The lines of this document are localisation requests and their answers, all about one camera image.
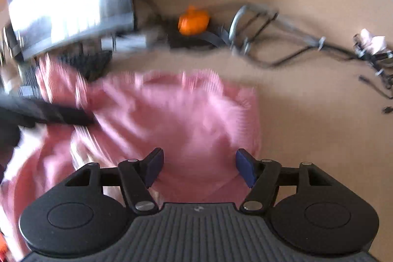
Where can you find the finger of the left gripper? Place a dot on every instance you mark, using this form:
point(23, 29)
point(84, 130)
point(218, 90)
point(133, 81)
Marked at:
point(27, 112)

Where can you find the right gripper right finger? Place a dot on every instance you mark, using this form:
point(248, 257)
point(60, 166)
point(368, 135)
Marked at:
point(262, 177)

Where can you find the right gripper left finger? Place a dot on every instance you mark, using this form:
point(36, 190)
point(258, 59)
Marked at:
point(136, 177)

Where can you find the pink ribbed knit garment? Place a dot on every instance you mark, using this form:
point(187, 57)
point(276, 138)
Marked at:
point(197, 118)

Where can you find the black keyboard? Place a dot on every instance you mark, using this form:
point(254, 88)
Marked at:
point(90, 65)

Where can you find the white power adapter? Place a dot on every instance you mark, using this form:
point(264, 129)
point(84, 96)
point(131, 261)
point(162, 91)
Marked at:
point(134, 41)

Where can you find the black hub box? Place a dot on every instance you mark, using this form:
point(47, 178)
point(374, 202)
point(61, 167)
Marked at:
point(177, 40)

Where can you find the orange round object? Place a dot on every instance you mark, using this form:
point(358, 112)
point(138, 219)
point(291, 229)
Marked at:
point(193, 21)

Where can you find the white connector cluster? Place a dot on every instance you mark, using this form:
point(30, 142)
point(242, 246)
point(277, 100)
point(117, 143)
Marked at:
point(365, 43)

